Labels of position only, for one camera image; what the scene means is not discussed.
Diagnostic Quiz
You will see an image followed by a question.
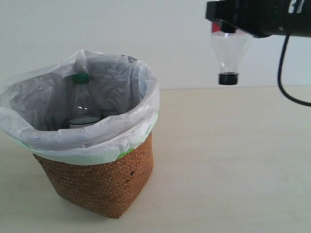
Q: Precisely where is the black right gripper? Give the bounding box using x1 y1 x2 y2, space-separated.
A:
205 0 311 37

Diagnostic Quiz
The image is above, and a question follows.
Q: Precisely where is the clear bottle with red label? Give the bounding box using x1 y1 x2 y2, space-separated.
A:
211 22 253 85

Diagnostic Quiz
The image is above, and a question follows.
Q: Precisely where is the clear bottle with green label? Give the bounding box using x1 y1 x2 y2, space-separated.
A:
69 73 101 129

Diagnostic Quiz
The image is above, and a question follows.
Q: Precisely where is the brown woven wicker basket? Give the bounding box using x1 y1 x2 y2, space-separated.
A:
34 135 154 218

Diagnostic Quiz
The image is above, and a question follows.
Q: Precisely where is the white and green bin liner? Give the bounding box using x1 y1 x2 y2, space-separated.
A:
0 50 160 166

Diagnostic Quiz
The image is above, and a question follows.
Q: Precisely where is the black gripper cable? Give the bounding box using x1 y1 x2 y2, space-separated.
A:
277 0 311 107

